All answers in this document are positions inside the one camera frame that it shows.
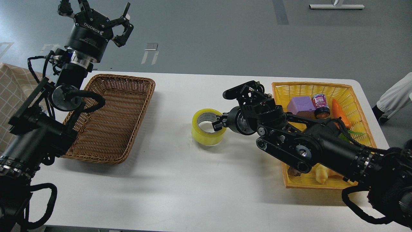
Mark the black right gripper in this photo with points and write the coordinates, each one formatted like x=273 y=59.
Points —
x=233 y=120

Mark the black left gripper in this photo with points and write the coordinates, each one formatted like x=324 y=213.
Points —
x=87 y=37

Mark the yellow tape roll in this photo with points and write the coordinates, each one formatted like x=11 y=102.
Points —
x=202 y=131

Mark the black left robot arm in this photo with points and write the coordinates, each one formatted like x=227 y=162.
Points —
x=44 y=124

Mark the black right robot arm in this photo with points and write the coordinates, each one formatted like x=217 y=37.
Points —
x=383 y=192

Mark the purple block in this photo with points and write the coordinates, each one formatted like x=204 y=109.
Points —
x=301 y=106

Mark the brown toy lion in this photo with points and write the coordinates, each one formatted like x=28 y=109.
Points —
x=293 y=172

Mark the beige checked cloth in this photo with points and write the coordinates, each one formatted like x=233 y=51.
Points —
x=16 y=84

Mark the small pink can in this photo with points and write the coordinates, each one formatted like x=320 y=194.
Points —
x=322 y=109

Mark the brown wicker basket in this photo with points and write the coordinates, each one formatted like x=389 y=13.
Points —
x=107 y=135

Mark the toy croissant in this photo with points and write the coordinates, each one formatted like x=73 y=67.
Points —
x=322 y=173

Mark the orange toy carrot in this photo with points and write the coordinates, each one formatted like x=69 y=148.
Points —
x=338 y=112

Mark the yellow plastic basket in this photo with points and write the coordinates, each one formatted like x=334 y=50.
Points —
x=283 y=93

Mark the white bar stand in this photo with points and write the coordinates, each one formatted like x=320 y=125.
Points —
x=337 y=4

